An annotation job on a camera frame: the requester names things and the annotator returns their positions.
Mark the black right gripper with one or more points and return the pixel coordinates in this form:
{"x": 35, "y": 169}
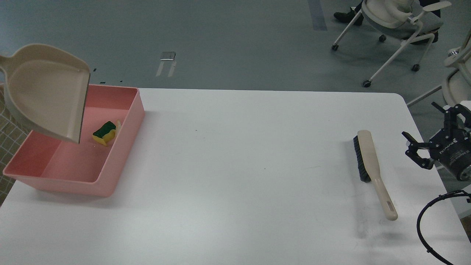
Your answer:
{"x": 453, "y": 152}

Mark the beige hand brush black bristles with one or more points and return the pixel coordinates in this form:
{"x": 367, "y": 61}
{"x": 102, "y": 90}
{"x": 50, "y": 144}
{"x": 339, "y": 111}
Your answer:
{"x": 369, "y": 171}

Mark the yellow green sponge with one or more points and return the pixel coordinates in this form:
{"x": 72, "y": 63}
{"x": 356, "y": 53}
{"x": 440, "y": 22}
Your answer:
{"x": 105, "y": 133}

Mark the beige plastic dustpan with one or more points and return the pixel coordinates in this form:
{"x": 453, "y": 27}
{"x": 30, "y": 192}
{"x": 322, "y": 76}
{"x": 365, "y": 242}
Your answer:
{"x": 45, "y": 90}

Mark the white bread crust piece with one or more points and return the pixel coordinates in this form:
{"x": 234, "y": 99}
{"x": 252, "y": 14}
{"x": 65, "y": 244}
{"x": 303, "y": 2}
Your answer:
{"x": 118, "y": 125}

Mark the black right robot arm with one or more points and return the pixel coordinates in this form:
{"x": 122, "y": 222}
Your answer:
{"x": 438, "y": 226}

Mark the pink plastic bin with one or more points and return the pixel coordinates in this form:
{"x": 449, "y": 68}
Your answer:
{"x": 88, "y": 168}

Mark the white office chair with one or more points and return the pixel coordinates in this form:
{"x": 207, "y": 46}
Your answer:
{"x": 405, "y": 20}
{"x": 455, "y": 88}

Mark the black shoe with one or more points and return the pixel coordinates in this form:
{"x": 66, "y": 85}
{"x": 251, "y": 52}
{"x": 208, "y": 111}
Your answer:
{"x": 348, "y": 17}

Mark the grey floor plate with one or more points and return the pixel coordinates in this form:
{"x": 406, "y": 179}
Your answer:
{"x": 167, "y": 56}

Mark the beige checkered cloth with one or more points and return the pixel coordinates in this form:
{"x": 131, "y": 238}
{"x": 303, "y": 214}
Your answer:
{"x": 12, "y": 135}

